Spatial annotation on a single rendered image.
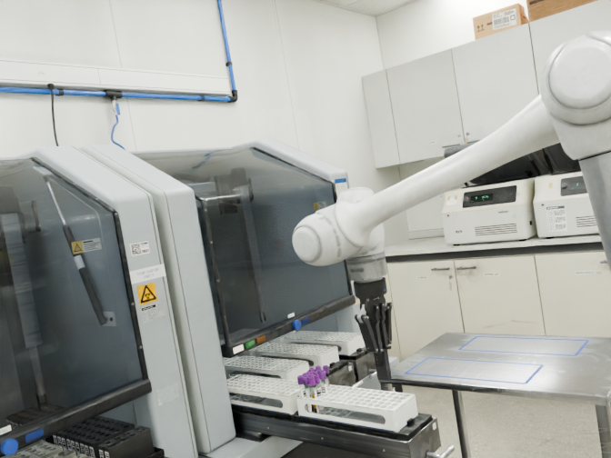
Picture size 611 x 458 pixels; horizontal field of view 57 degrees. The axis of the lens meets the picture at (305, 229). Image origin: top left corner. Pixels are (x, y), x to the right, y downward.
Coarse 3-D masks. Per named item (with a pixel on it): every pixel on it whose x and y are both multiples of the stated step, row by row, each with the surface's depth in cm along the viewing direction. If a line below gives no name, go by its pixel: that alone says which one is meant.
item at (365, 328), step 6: (366, 318) 126; (360, 324) 127; (366, 324) 126; (360, 330) 127; (366, 330) 126; (366, 336) 127; (372, 336) 127; (366, 342) 128; (372, 342) 127; (366, 348) 128
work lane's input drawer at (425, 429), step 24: (240, 408) 157; (264, 432) 150; (288, 432) 144; (312, 432) 139; (336, 432) 134; (360, 432) 131; (384, 432) 126; (408, 432) 124; (432, 432) 129; (384, 456) 126; (408, 456) 122; (432, 456) 125
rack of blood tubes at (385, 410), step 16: (304, 400) 142; (320, 400) 138; (336, 400) 137; (352, 400) 136; (368, 400) 133; (384, 400) 133; (400, 400) 130; (320, 416) 139; (336, 416) 137; (352, 416) 139; (368, 416) 138; (384, 416) 126; (400, 416) 126
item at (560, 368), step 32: (416, 352) 179; (448, 352) 174; (480, 352) 169; (512, 352) 164; (544, 352) 160; (576, 352) 156; (608, 352) 152; (384, 384) 162; (416, 384) 155; (448, 384) 148; (480, 384) 143; (512, 384) 140; (544, 384) 137; (576, 384) 133; (608, 384) 130; (608, 416) 125; (608, 448) 125
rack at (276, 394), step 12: (228, 384) 163; (240, 384) 161; (252, 384) 159; (264, 384) 157; (276, 384) 156; (288, 384) 154; (240, 396) 163; (252, 396) 160; (264, 396) 151; (276, 396) 148; (288, 396) 145; (264, 408) 152; (276, 408) 148; (288, 408) 146
